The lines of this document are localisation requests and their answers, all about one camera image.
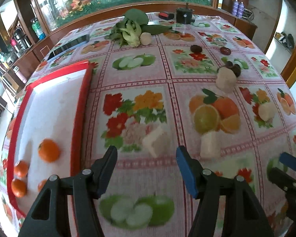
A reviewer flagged orange tangerine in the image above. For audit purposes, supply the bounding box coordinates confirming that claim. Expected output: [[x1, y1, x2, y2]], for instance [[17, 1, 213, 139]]
[[11, 179, 27, 198], [38, 139, 61, 163], [38, 179, 47, 192], [13, 160, 29, 178]]

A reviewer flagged beige banana chunk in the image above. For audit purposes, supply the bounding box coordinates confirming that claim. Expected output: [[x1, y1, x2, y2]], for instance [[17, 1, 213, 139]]
[[200, 131, 222, 159], [142, 125, 171, 158], [216, 67, 237, 93], [258, 102, 276, 121]]

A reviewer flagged dark red date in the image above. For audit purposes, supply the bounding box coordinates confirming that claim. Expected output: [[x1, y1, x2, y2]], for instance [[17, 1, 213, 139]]
[[190, 45, 203, 54], [220, 47, 232, 56]]

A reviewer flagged red rimmed white tray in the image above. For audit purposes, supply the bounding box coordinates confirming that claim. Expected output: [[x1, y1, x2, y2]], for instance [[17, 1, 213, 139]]
[[7, 60, 94, 217]]

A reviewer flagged floral plastic tablecloth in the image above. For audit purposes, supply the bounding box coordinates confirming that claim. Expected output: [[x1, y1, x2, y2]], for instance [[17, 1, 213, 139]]
[[30, 16, 296, 236]]

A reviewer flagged purple spray can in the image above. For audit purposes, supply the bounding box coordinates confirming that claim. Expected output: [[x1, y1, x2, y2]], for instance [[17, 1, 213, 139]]
[[236, 2, 244, 18], [232, 0, 239, 16]]

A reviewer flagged black smartphone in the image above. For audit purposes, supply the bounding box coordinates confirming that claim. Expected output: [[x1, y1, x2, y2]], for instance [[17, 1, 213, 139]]
[[47, 34, 90, 62]]

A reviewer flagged black cylindrical grinder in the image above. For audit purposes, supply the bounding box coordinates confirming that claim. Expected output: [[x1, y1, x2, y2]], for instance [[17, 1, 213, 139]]
[[176, 3, 194, 25]]

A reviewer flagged green plastic bottle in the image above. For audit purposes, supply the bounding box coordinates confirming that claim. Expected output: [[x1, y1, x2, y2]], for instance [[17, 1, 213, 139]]
[[31, 18, 46, 40]]

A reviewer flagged red black small box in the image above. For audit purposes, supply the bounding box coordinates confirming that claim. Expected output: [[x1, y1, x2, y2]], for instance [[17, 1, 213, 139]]
[[158, 12, 174, 20]]

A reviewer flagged green bok choy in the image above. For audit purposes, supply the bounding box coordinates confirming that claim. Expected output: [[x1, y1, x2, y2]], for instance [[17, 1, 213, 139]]
[[105, 9, 172, 48]]

